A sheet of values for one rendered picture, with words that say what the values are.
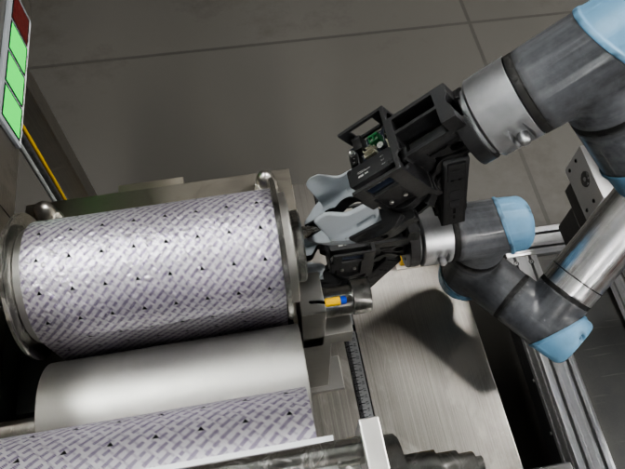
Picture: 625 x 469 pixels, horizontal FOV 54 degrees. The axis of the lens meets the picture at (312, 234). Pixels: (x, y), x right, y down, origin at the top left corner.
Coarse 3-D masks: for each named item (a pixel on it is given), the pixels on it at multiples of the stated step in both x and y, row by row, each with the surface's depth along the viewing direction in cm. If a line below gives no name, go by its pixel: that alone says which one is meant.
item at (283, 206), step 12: (288, 216) 59; (276, 228) 58; (288, 228) 58; (288, 240) 58; (288, 252) 58; (12, 264) 57; (288, 264) 58; (12, 276) 56; (24, 312) 57; (24, 324) 57; (36, 336) 59
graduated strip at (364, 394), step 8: (352, 320) 97; (352, 336) 96; (352, 344) 95; (352, 352) 95; (360, 352) 95; (352, 360) 94; (360, 360) 94; (352, 368) 93; (360, 368) 93; (352, 376) 93; (360, 376) 93; (360, 384) 92; (360, 392) 92; (368, 392) 92; (360, 400) 91; (368, 400) 91; (360, 408) 90; (368, 408) 90; (360, 416) 90; (368, 416) 90
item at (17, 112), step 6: (6, 90) 80; (6, 96) 80; (12, 96) 82; (6, 102) 80; (12, 102) 82; (6, 108) 79; (12, 108) 82; (18, 108) 84; (6, 114) 79; (12, 114) 81; (18, 114) 83; (12, 120) 81; (18, 120) 83; (12, 126) 81; (18, 126) 83; (18, 132) 82
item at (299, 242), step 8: (296, 216) 62; (296, 224) 61; (296, 232) 61; (296, 240) 60; (296, 248) 60; (304, 248) 60; (296, 256) 60; (304, 256) 60; (304, 264) 61; (304, 272) 61; (304, 280) 63
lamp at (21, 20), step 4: (16, 0) 90; (16, 4) 89; (16, 8) 89; (20, 8) 91; (16, 12) 89; (20, 12) 91; (16, 16) 89; (20, 16) 91; (24, 16) 92; (16, 20) 88; (20, 20) 90; (24, 20) 92; (28, 20) 94; (20, 24) 90; (24, 24) 92; (28, 24) 93; (20, 28) 90; (24, 28) 91; (20, 32) 90; (24, 32) 91; (24, 36) 91
